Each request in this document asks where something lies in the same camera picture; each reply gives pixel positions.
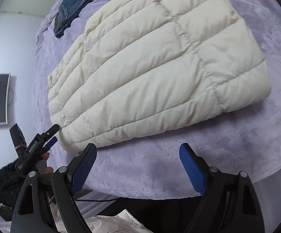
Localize cream quilted puffer jacket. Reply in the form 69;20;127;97
48;0;271;152

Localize person's left hand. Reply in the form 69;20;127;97
36;152;54;174

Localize purple fleece bedspread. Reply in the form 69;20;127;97
85;0;281;199

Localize blue denim jeans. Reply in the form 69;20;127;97
54;0;93;38

